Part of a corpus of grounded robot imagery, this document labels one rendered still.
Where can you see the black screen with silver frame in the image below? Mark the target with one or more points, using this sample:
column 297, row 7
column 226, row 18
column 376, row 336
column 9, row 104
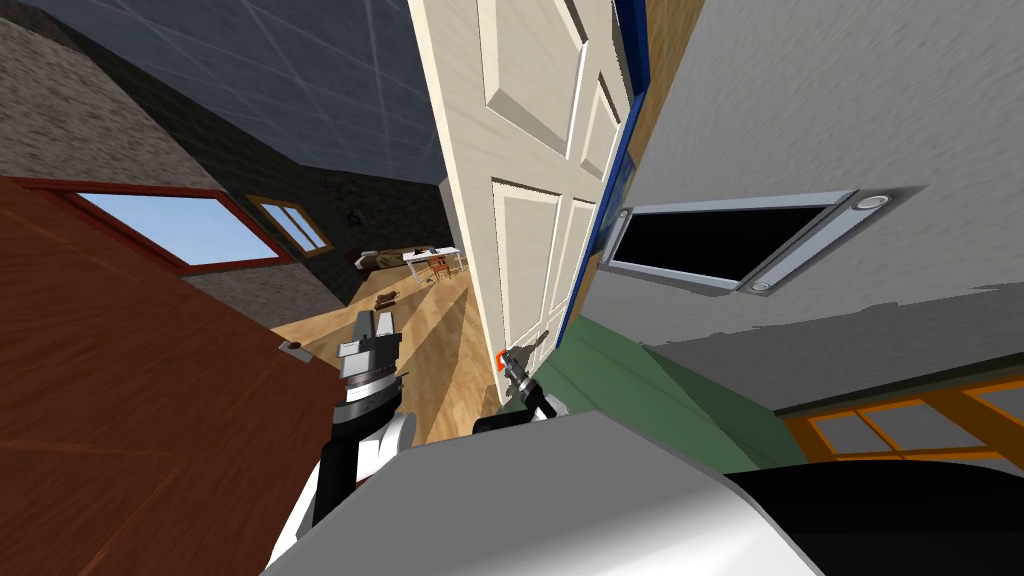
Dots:
column 712, row 240

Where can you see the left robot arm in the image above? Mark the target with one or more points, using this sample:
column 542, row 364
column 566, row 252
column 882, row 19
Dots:
column 364, row 432

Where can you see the cream panelled door leaf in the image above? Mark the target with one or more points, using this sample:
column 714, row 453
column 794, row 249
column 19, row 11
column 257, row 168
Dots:
column 528, row 88

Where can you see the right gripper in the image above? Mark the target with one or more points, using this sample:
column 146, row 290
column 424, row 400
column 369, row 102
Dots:
column 518, row 374

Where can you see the brown bed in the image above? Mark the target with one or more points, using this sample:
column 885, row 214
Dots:
column 384, row 258

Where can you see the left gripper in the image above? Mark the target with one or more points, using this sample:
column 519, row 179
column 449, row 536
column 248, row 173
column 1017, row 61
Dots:
column 370, row 356

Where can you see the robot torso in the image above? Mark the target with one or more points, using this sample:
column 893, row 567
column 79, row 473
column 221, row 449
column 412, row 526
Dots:
column 512, row 512

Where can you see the orange framed window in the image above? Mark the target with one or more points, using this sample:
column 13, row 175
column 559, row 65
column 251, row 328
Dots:
column 904, row 428

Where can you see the white table with chairs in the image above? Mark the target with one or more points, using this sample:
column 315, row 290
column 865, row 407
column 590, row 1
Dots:
column 436, row 260

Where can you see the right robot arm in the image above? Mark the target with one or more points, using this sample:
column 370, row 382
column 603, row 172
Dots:
column 880, row 520

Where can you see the brown wooden door leaf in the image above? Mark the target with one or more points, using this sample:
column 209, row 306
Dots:
column 120, row 400

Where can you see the red framed window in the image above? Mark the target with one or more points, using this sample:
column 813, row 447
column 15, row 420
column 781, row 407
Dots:
column 184, row 228

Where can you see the light wood framed window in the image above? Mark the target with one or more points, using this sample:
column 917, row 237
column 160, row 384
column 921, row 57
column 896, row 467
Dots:
column 294, row 226

